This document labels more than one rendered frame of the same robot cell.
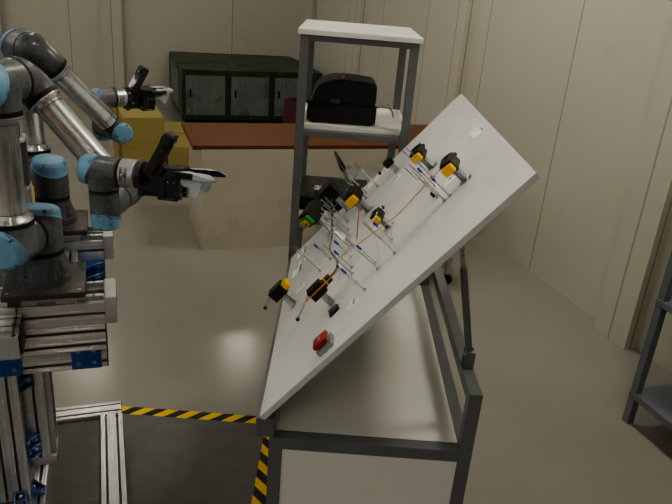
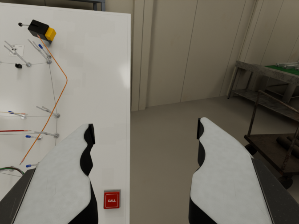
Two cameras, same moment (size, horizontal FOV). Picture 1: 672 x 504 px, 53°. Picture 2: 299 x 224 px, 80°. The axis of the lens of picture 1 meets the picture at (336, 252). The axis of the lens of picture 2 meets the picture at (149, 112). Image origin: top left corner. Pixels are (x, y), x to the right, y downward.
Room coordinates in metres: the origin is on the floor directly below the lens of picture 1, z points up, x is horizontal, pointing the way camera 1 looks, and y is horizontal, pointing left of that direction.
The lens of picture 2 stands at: (1.61, 0.42, 1.65)
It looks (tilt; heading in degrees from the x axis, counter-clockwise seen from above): 28 degrees down; 262
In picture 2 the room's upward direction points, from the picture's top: 5 degrees clockwise
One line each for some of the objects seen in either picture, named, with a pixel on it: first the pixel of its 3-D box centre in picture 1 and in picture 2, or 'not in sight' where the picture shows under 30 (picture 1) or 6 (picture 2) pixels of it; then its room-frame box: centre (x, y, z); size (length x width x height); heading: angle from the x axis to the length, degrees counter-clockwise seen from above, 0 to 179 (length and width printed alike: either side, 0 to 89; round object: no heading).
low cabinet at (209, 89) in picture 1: (241, 88); not in sight; (10.07, 1.61, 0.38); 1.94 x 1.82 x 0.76; 110
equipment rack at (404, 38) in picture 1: (342, 223); not in sight; (3.11, -0.02, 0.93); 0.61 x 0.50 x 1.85; 1
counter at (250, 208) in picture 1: (330, 181); not in sight; (5.53, 0.09, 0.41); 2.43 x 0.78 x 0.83; 110
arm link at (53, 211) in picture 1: (39, 226); not in sight; (1.78, 0.86, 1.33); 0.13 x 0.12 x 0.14; 174
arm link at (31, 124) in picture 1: (29, 109); not in sight; (2.34, 1.12, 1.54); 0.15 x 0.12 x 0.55; 46
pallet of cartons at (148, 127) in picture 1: (157, 140); not in sight; (6.65, 1.91, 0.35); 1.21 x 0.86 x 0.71; 20
